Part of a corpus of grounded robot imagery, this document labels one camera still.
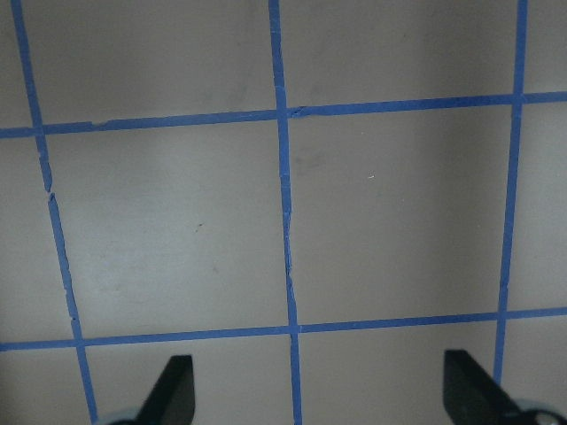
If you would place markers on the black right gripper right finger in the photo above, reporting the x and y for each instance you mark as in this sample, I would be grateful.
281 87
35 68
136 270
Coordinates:
472 397

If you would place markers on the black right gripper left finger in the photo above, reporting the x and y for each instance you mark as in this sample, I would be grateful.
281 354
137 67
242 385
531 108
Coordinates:
172 399

